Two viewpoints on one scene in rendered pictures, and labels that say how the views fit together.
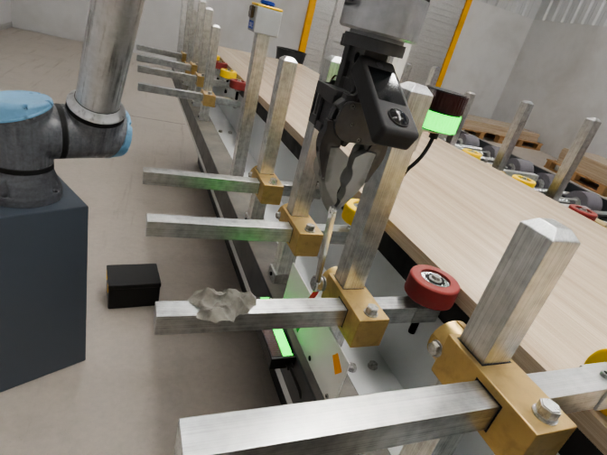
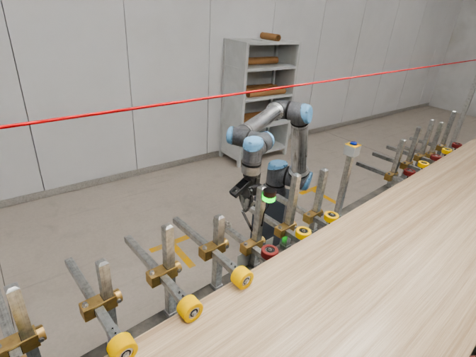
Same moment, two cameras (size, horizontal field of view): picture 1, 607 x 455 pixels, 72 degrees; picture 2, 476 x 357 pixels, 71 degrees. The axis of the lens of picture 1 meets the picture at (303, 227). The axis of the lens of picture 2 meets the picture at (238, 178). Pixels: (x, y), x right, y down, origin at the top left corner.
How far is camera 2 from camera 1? 1.53 m
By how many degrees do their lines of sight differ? 65
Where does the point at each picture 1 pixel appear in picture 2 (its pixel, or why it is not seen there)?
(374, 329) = (244, 249)
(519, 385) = (210, 246)
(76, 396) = not seen: hidden behind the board
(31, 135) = (274, 175)
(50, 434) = not seen: hidden behind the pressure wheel
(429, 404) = (197, 236)
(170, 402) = not seen: hidden behind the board
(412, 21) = (246, 171)
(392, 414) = (192, 233)
